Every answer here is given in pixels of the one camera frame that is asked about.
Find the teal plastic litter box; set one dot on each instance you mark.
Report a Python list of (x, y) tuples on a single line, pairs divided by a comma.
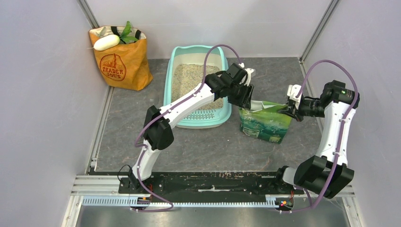
[(198, 119)]

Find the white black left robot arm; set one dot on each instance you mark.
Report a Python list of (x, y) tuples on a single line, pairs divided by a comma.
[(234, 84)]

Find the white daikon radish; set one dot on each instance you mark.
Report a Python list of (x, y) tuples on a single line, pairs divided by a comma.
[(106, 42)]

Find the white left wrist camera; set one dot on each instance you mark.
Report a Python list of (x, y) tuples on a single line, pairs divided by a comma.
[(250, 73)]

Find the aluminium rail frame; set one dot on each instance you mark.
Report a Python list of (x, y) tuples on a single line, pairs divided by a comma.
[(95, 201)]

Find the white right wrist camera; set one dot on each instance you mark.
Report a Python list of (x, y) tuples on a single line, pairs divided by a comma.
[(292, 93)]

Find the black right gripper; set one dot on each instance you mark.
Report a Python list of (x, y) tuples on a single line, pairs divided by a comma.
[(292, 110)]

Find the green leafy vegetable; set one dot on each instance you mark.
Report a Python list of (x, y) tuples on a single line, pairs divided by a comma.
[(125, 36)]

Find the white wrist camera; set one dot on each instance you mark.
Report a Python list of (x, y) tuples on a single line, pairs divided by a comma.
[(250, 73), (292, 93)]

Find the beige cat litter pellets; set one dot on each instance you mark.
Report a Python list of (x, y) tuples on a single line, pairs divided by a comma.
[(186, 77)]

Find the green litter bag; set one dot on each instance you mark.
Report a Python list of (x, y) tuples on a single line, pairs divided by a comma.
[(264, 121)]

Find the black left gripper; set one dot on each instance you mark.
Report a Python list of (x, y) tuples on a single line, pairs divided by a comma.
[(245, 101)]

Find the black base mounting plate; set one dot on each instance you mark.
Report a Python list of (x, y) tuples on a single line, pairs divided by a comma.
[(211, 187)]

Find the orange Trader Joe's paper bag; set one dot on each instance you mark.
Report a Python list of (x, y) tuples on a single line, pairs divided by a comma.
[(126, 65)]

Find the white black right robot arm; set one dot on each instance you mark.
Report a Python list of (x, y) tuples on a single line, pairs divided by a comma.
[(336, 108)]

